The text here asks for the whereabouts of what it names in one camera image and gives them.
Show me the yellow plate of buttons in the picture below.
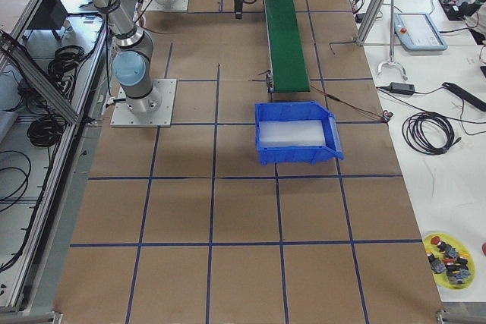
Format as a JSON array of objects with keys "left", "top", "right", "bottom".
[{"left": 423, "top": 232, "right": 475, "bottom": 290}]

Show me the green conveyor belt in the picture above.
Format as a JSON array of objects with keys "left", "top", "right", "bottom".
[{"left": 264, "top": 0, "right": 311, "bottom": 93}]

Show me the white foam pad right bin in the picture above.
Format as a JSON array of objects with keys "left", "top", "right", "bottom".
[{"left": 257, "top": 120, "right": 326, "bottom": 147}]

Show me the metal reacher tool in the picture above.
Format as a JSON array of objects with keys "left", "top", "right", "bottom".
[{"left": 377, "top": 0, "right": 408, "bottom": 81}]

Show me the blue right plastic bin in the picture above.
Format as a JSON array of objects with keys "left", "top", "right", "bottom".
[{"left": 254, "top": 101, "right": 344, "bottom": 165}]

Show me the teach pendant tablet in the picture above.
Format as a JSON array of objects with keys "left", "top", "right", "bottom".
[{"left": 394, "top": 13, "right": 447, "bottom": 52}]

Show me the black power adapter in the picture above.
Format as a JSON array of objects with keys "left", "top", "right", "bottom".
[{"left": 389, "top": 82, "right": 415, "bottom": 96}]

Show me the black flat bar tool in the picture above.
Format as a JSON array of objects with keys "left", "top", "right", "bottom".
[{"left": 442, "top": 82, "right": 486, "bottom": 112}]

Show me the red black conveyor wire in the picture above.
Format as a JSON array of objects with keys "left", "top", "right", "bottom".
[{"left": 309, "top": 87, "right": 393, "bottom": 123}]

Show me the coiled black cable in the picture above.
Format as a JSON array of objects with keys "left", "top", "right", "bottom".
[{"left": 401, "top": 112, "right": 456, "bottom": 156}]

